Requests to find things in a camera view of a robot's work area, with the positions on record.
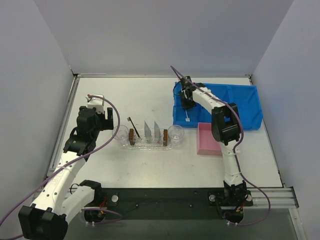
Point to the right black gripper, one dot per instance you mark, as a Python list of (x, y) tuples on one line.
[(186, 100)]

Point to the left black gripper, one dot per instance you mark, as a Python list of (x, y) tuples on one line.
[(104, 121)]

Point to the white toothbrush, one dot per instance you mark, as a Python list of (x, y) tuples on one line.
[(187, 119)]

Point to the black toothbrush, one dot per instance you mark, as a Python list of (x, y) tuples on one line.
[(134, 127)]

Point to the clear plastic cup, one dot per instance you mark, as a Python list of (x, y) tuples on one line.
[(176, 134), (122, 135)]

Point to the white red-capped toothpaste tube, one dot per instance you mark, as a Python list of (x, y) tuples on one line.
[(157, 131)]

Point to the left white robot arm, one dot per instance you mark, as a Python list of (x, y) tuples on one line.
[(48, 216)]

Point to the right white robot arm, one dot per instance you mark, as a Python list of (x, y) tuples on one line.
[(225, 129)]

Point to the clear textured oval tray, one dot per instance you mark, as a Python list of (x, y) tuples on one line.
[(170, 147)]

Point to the pink plastic box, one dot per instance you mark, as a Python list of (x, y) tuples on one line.
[(205, 142)]

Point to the blue compartment bin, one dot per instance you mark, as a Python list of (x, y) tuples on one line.
[(246, 98)]

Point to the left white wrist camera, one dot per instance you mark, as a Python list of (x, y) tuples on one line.
[(96, 102)]

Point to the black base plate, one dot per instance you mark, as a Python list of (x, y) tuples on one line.
[(166, 204)]

